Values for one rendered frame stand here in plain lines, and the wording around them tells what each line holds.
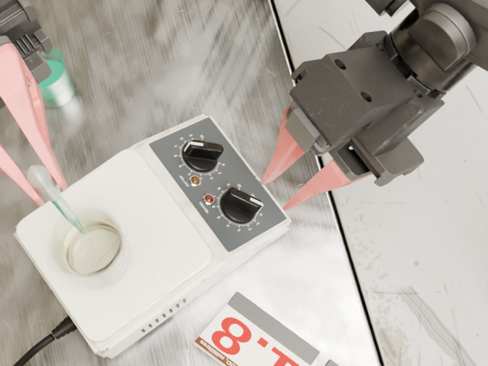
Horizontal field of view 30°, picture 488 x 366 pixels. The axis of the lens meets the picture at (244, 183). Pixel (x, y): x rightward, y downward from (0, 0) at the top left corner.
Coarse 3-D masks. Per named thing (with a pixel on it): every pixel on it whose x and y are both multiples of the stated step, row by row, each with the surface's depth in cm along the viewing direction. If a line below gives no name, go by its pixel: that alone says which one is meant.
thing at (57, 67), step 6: (48, 60) 84; (54, 60) 84; (54, 66) 84; (60, 66) 84; (54, 72) 84; (60, 72) 84; (48, 78) 83; (54, 78) 83; (42, 84) 83; (48, 84) 83
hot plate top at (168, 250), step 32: (128, 160) 75; (64, 192) 74; (96, 192) 74; (128, 192) 74; (160, 192) 74; (32, 224) 73; (128, 224) 73; (160, 224) 73; (192, 224) 73; (32, 256) 73; (160, 256) 73; (192, 256) 73; (64, 288) 72; (96, 288) 72; (128, 288) 72; (160, 288) 72; (96, 320) 71; (128, 320) 71
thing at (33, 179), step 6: (30, 168) 49; (30, 174) 48; (36, 174) 48; (30, 180) 48; (36, 180) 48; (36, 186) 49; (42, 186) 49; (42, 192) 50; (48, 192) 50; (48, 198) 51
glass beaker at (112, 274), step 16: (80, 208) 67; (96, 208) 67; (64, 224) 67; (64, 240) 69; (48, 256) 66; (128, 256) 70; (64, 272) 65; (96, 272) 65; (112, 272) 68; (128, 272) 72
